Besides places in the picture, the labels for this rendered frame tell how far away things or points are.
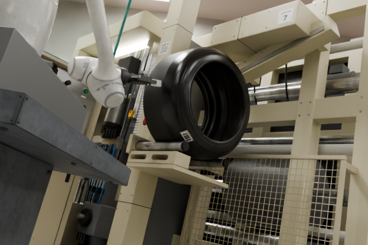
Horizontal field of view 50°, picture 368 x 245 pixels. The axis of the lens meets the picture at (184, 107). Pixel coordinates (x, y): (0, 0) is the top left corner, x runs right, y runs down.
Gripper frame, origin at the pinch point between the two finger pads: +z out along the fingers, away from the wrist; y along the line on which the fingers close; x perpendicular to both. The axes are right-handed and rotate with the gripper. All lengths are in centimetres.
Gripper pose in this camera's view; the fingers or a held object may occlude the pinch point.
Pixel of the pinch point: (154, 82)
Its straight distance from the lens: 181.8
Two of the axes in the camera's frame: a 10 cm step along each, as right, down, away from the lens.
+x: -0.3, 9.9, -1.3
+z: 7.4, 1.1, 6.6
